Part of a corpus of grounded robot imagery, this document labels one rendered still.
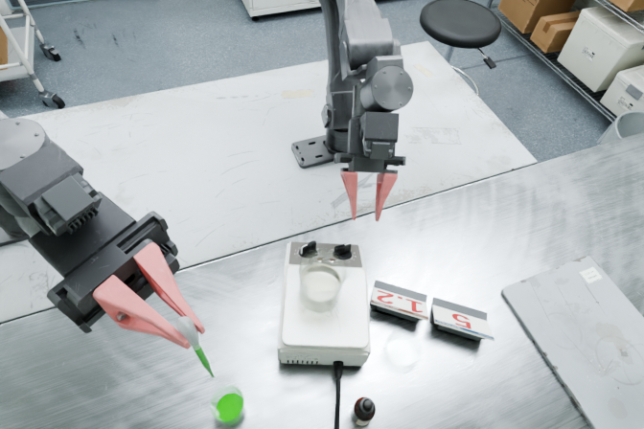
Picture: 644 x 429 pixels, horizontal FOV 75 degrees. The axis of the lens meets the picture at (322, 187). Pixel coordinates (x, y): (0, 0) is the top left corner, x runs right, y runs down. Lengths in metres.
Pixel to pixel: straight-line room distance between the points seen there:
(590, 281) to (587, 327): 0.09
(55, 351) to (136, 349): 0.12
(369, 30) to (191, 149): 0.46
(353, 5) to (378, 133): 0.23
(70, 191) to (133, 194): 0.55
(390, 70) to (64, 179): 0.39
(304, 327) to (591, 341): 0.46
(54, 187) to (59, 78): 2.52
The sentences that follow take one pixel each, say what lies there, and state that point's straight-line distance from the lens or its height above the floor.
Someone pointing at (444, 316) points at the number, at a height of 0.92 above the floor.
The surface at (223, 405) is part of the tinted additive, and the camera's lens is 0.66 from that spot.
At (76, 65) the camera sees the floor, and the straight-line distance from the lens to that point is 2.91.
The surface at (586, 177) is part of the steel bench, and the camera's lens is 1.06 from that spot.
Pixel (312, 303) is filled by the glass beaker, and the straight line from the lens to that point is 0.58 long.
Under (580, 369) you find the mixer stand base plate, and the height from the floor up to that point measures 0.91.
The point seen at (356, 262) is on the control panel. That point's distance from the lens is 0.69.
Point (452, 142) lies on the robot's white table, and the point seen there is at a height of 0.90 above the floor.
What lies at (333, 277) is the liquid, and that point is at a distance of 0.60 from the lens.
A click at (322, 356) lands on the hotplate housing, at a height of 0.95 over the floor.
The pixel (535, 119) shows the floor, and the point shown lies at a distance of 2.69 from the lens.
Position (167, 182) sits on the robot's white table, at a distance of 0.88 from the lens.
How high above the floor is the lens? 1.56
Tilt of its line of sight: 52 degrees down
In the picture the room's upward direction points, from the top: 5 degrees clockwise
